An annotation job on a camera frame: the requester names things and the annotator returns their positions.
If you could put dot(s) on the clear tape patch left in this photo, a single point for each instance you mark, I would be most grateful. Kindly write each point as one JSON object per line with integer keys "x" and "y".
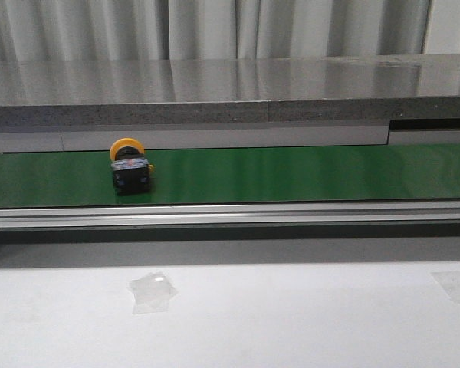
{"x": 152, "y": 293}

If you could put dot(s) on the clear tape patch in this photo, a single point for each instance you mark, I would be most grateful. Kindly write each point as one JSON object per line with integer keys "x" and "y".
{"x": 450, "y": 283}
{"x": 152, "y": 293}

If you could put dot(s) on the grey stone countertop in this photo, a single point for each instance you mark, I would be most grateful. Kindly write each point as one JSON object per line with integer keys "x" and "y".
{"x": 52, "y": 95}

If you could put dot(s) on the green conveyor belt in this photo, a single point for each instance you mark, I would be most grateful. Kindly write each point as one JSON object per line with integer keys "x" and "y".
{"x": 201, "y": 176}

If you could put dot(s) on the grey panel under countertop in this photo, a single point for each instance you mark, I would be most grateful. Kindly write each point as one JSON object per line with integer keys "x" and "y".
{"x": 232, "y": 135}

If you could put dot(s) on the clear tape patch right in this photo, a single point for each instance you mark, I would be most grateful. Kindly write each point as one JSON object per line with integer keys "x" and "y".
{"x": 450, "y": 283}

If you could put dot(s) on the white pleated curtain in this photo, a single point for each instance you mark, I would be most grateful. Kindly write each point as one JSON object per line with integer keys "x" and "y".
{"x": 179, "y": 30}

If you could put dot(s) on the yellow push button switch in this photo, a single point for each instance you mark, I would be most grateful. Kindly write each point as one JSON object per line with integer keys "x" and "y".
{"x": 131, "y": 170}

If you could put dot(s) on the aluminium conveyor side rail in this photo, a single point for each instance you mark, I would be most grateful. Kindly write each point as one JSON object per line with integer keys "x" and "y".
{"x": 286, "y": 213}

